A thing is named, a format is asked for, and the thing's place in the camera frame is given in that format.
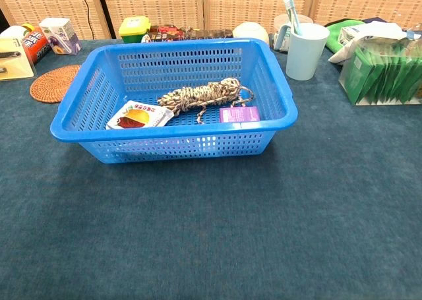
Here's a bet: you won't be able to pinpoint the clear box of green packets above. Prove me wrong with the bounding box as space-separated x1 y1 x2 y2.
338 37 422 106

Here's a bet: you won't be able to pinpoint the white red snack packet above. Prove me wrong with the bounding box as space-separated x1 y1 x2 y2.
105 100 175 130

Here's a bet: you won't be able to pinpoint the small purple box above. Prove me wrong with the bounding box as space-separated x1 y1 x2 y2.
219 105 261 124

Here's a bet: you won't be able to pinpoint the dark red snack packages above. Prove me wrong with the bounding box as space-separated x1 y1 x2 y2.
141 24 234 44

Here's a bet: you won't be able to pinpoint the purple white drink carton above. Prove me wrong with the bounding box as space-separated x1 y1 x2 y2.
38 17 82 56

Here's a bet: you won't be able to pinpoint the light blue plastic cup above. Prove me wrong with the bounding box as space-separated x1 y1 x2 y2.
285 22 330 82

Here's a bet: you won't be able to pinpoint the bundled beige brown rope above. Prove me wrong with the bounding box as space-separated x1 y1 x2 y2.
157 77 255 125

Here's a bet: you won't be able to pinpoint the round woven rattan coaster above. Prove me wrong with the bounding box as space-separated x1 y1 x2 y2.
29 65 82 104

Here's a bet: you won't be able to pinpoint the cream ceramic bowl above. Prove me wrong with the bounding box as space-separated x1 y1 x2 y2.
232 21 270 45

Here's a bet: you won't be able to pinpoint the green yellow lidded container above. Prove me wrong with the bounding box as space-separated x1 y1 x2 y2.
118 15 152 44

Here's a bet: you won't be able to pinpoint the light blue toothbrush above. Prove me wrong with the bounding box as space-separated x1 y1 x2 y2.
283 0 303 36

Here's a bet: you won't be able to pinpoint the green cloth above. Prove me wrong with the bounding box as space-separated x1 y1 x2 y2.
324 18 366 54

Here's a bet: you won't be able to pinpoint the blue plastic perforated basket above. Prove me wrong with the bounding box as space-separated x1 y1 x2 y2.
49 38 299 165

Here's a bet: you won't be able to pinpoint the white crumpled paper bag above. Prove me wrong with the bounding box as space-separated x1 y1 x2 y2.
328 20 409 65

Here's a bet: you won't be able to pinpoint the woven bamboo folding screen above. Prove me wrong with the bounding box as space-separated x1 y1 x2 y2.
0 0 422 40

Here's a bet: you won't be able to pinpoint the yellow packaged tool card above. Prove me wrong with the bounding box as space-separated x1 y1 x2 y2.
0 37 36 82

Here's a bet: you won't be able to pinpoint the clear jar with blue handle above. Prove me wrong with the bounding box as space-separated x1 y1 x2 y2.
272 13 314 52

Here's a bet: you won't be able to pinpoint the red orange snack can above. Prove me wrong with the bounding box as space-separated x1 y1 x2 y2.
21 26 51 65

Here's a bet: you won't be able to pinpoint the black hanging cable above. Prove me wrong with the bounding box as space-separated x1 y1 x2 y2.
80 0 96 40

